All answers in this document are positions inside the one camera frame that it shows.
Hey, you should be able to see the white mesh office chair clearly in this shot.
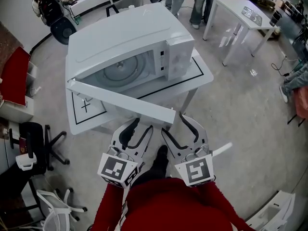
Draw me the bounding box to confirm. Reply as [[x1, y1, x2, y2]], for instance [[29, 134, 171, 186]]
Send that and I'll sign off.
[[35, 188, 89, 231]]

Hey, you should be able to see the person's black trouser leg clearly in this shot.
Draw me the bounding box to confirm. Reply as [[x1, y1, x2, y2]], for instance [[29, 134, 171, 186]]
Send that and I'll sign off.
[[133, 153, 169, 186]]

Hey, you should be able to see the person's left forearm red sleeve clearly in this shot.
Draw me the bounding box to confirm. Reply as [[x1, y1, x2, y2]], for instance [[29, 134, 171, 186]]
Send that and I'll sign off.
[[92, 182, 128, 231]]

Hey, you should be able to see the white microwave oven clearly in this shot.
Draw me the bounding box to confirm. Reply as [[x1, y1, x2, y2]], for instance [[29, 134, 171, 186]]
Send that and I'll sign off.
[[65, 2, 195, 98]]

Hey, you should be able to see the black floor cable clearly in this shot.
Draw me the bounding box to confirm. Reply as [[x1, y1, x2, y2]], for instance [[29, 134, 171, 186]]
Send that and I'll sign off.
[[270, 56, 297, 77]]

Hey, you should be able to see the black cup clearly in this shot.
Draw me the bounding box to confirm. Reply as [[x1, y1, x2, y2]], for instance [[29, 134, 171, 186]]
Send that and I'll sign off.
[[269, 10, 282, 27]]

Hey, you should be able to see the glass turntable plate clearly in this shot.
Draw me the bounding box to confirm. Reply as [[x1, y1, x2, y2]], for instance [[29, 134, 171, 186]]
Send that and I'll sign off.
[[94, 50, 154, 91]]

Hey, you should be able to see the clear plastic tray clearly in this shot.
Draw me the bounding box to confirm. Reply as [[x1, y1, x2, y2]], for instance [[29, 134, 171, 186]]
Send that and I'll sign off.
[[241, 6, 263, 26]]

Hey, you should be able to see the white open box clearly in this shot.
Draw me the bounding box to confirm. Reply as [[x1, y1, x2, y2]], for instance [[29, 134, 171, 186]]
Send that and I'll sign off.
[[244, 190, 297, 231]]

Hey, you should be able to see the red stool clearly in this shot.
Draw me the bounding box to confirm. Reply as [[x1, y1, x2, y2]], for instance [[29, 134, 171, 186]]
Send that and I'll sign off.
[[287, 86, 308, 128]]

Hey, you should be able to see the person's right forearm red sleeve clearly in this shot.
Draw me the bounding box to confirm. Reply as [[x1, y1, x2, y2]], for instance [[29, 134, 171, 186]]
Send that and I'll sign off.
[[196, 180, 256, 231]]

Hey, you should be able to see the white microwave door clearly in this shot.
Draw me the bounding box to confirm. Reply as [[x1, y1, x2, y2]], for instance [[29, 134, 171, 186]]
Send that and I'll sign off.
[[65, 77, 177, 130]]

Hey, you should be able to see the plain white table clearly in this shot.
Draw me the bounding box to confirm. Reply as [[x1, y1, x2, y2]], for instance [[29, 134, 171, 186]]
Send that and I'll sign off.
[[203, 0, 281, 66]]

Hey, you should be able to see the white table with black lines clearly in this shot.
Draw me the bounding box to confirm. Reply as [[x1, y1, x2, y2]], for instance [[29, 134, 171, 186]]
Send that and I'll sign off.
[[65, 49, 215, 136]]

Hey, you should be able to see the black backed round-base chair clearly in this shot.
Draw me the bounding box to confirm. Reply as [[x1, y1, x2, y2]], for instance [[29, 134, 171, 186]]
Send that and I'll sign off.
[[38, 0, 78, 45]]

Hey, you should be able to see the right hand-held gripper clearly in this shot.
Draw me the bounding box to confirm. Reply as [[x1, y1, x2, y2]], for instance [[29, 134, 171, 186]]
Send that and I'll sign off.
[[161, 112, 216, 188]]

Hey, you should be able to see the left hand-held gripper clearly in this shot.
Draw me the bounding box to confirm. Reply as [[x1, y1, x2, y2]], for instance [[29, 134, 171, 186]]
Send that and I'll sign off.
[[97, 118, 154, 190]]

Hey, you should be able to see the person's black shoe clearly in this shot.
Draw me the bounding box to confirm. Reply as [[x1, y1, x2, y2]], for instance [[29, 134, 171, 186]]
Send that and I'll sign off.
[[156, 145, 169, 162]]

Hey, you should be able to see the person's red torso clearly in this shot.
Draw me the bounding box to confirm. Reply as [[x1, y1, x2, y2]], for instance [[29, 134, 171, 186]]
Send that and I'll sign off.
[[119, 177, 243, 231]]

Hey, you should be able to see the black office chair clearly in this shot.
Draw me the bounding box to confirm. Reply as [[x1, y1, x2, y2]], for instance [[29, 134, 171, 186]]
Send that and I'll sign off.
[[18, 122, 71, 176]]

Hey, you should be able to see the white flat stick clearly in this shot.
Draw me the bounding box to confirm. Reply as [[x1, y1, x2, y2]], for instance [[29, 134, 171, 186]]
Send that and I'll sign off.
[[212, 142, 233, 157]]

